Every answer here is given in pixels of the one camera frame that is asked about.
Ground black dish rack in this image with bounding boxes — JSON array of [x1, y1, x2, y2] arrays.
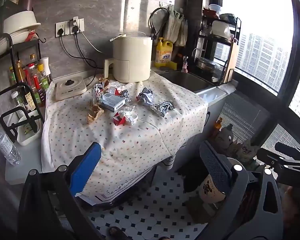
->
[[194, 9, 242, 83]]

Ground orange bottle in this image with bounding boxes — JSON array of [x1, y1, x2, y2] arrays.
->
[[214, 117, 223, 137]]

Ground hanging black cable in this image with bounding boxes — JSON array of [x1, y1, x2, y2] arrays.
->
[[149, 7, 171, 40]]

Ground white window blind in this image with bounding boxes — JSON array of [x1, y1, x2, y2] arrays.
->
[[219, 95, 274, 142], [261, 124, 300, 158]]

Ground clear plastic wrapper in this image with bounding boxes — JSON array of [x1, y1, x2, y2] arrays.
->
[[124, 112, 139, 126]]

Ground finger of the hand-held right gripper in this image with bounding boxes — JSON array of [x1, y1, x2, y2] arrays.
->
[[256, 149, 300, 181], [275, 142, 300, 163]]

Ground hanging plastic bags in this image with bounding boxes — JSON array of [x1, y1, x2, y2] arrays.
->
[[164, 5, 188, 47]]

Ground steel sink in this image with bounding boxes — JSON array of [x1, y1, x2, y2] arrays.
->
[[161, 70, 217, 93]]

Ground long silver foil wrapper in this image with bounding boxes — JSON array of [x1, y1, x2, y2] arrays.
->
[[150, 100, 175, 117]]

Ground cream bowl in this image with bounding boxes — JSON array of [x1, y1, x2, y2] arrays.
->
[[3, 10, 42, 34]]

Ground white dish cloth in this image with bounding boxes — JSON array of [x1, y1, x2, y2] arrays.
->
[[218, 82, 238, 92]]

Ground white yellow refill bag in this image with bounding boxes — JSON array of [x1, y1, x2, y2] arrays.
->
[[237, 140, 258, 163]]

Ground white wall outlet panel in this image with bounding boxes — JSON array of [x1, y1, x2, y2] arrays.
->
[[55, 17, 85, 38]]

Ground grey cardboard box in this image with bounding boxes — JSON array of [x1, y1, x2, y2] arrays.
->
[[100, 93, 126, 112]]

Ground white cloth black trim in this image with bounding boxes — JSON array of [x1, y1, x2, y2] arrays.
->
[[85, 152, 177, 204]]

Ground black power cable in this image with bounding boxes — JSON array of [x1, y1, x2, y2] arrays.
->
[[59, 29, 98, 87]]

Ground floral tablecloth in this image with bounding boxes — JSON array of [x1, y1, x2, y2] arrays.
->
[[41, 71, 209, 202]]

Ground wooden cutting board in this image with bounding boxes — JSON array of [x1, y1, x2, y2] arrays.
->
[[224, 40, 239, 83]]

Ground white power cable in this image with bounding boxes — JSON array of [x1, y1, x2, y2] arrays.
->
[[74, 17, 103, 53]]

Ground clear water bottle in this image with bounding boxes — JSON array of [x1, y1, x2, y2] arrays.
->
[[0, 110, 22, 166]]

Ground silver foil packet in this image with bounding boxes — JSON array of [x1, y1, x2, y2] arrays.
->
[[93, 83, 105, 103]]

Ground brown paper cupcake liner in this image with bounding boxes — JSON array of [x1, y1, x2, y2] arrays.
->
[[87, 104, 105, 125]]

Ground stacked white bowls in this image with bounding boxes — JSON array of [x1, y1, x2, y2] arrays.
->
[[0, 29, 32, 60]]

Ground cream waste bin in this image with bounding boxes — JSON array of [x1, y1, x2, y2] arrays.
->
[[199, 172, 227, 204]]

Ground red and white wrapper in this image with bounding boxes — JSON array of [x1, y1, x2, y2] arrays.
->
[[107, 86, 122, 96], [113, 112, 127, 126]]

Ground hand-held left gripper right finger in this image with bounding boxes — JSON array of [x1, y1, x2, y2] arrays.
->
[[199, 141, 283, 240]]

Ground cream air fryer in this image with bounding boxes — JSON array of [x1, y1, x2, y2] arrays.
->
[[104, 35, 153, 83]]

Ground person's foot in sandal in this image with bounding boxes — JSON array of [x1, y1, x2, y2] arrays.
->
[[108, 226, 132, 240]]

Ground steel pot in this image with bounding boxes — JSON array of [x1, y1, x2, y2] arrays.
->
[[195, 57, 216, 71]]

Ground white detergent jug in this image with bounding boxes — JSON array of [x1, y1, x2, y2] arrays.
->
[[216, 124, 235, 151]]

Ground yellow dish soap bottle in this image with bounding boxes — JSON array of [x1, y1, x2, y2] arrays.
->
[[156, 37, 172, 68]]

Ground row of condiment bottles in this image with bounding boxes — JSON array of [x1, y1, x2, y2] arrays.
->
[[9, 54, 53, 113]]

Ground white plastic tray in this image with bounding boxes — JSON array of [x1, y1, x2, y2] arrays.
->
[[16, 116, 43, 147]]

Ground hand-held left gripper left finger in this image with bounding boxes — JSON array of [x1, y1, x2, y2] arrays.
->
[[17, 142, 108, 240]]

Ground white plastic wrapper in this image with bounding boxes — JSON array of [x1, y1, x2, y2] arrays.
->
[[119, 105, 135, 114]]

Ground black wire spice rack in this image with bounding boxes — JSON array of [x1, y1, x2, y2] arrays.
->
[[0, 35, 52, 143]]

